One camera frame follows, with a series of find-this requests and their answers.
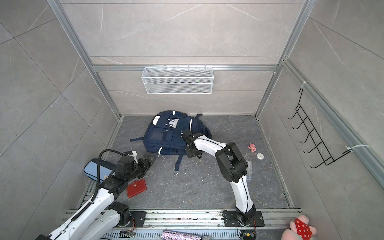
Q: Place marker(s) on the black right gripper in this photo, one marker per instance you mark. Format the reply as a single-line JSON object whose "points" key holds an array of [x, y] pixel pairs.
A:
{"points": [[190, 155]]}

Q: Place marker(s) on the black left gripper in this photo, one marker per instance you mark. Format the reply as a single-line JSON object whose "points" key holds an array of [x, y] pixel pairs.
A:
{"points": [[145, 166]]}

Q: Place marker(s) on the navy blue student backpack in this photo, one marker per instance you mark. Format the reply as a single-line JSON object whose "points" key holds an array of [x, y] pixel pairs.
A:
{"points": [[164, 134]]}

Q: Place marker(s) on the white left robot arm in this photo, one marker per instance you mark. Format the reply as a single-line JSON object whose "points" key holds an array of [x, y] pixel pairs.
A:
{"points": [[96, 204]]}

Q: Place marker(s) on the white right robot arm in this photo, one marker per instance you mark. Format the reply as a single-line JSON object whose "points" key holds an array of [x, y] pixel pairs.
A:
{"points": [[233, 168]]}

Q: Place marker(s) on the red wallet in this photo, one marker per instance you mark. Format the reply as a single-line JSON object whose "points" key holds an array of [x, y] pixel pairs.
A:
{"points": [[136, 187]]}

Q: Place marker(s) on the small pink toy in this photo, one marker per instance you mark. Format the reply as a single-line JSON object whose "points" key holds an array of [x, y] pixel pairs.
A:
{"points": [[252, 147]]}

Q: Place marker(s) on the clear plastic ruler case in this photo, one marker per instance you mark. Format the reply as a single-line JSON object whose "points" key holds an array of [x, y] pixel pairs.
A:
{"points": [[249, 171]]}

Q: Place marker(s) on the small white round object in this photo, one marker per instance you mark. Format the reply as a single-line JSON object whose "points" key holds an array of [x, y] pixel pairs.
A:
{"points": [[260, 156]]}

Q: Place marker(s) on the purple glitter microphone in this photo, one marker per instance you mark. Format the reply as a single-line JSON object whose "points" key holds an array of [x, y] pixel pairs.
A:
{"points": [[172, 235]]}

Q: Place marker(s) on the pink plush toy red heart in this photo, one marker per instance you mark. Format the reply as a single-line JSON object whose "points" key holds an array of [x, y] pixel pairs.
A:
{"points": [[299, 229]]}

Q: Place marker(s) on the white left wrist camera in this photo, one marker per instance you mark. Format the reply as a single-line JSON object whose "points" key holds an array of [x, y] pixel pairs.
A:
{"points": [[132, 154]]}

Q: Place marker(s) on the white wire mesh basket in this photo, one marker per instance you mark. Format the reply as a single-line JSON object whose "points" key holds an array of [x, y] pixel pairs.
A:
{"points": [[178, 80]]}

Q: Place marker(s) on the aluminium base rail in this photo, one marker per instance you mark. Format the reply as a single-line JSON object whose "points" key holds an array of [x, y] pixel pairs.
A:
{"points": [[149, 224]]}

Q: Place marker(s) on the black wall hook rack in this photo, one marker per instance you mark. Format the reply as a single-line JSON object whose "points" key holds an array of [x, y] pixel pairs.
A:
{"points": [[313, 136]]}

